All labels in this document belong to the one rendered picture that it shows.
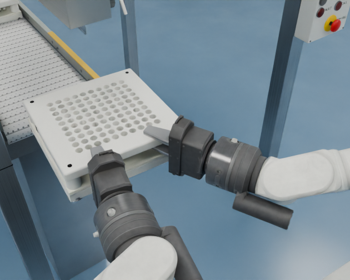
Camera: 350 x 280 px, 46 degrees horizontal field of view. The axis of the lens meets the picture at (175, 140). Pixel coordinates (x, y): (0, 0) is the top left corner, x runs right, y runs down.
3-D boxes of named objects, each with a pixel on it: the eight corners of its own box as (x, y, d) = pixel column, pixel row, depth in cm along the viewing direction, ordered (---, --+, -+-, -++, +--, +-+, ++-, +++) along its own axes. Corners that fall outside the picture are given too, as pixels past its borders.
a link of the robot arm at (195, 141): (163, 134, 69) (231, 158, 65) (188, 103, 75) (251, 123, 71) (164, 185, 77) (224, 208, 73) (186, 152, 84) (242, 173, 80)
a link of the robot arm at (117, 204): (70, 159, 64) (91, 218, 56) (130, 143, 67) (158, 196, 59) (81, 210, 73) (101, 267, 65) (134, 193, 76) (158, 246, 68)
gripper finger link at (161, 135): (149, 125, 78) (179, 136, 76) (141, 136, 76) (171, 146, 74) (149, 119, 77) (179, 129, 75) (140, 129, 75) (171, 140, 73)
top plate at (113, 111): (189, 134, 80) (189, 125, 78) (65, 183, 70) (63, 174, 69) (130, 74, 95) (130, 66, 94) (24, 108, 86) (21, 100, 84)
